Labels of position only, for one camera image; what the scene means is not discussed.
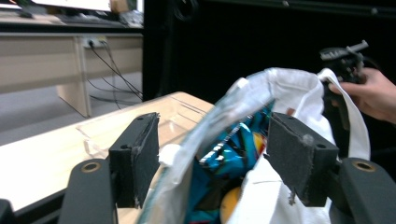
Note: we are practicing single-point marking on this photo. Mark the clear plastic tray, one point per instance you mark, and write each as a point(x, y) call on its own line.
point(174, 124)

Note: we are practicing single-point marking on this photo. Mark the white tote bag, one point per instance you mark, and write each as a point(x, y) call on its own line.
point(299, 93)

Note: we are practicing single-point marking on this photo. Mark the cardboard box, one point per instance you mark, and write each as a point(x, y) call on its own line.
point(120, 5)

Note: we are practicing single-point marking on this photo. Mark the beige wooden desk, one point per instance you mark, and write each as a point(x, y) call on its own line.
point(37, 62)

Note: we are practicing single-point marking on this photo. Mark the blue chip bag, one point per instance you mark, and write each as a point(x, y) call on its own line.
point(230, 155)

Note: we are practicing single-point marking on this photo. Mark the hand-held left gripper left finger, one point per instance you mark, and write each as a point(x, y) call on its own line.
point(137, 155)

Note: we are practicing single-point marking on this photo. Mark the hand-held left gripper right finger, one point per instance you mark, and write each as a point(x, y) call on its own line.
point(295, 155)

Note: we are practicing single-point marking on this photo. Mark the white power strip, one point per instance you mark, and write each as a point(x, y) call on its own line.
point(93, 42)

